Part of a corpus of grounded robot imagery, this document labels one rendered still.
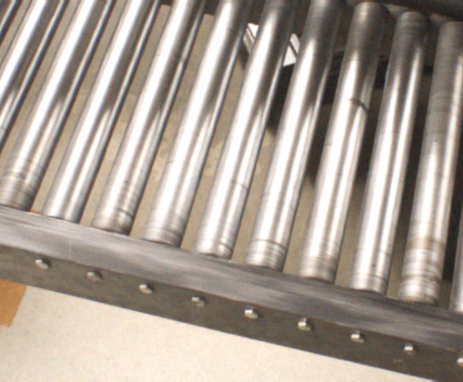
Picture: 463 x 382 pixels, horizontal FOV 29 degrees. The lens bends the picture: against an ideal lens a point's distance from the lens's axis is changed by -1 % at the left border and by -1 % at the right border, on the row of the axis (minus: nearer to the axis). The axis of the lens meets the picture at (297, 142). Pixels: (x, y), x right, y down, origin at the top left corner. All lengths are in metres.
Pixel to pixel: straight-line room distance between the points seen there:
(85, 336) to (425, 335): 0.98
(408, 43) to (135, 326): 0.91
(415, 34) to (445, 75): 0.08
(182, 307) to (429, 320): 0.30
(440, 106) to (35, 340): 1.03
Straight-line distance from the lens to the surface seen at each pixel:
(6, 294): 1.98
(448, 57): 1.31
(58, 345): 1.92
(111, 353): 1.91
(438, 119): 1.24
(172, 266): 1.10
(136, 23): 1.29
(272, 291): 1.09
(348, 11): 1.37
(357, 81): 1.25
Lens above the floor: 1.80
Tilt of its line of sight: 58 degrees down
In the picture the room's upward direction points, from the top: 11 degrees clockwise
